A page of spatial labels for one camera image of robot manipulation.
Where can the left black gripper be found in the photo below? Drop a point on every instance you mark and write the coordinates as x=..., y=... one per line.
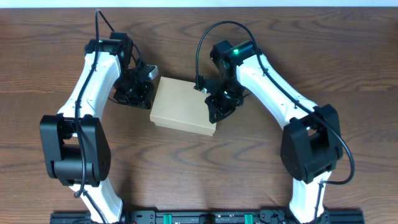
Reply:
x=133, y=101

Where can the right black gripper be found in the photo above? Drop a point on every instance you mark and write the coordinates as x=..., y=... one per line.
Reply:
x=216, y=109

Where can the cardboard box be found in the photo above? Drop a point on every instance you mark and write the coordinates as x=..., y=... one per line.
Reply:
x=178, y=105

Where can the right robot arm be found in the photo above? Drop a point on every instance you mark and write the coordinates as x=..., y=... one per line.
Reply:
x=310, y=146

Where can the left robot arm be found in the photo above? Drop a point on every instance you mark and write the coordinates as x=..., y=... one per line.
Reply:
x=75, y=147

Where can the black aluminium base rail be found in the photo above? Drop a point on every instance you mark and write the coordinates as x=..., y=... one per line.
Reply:
x=265, y=216

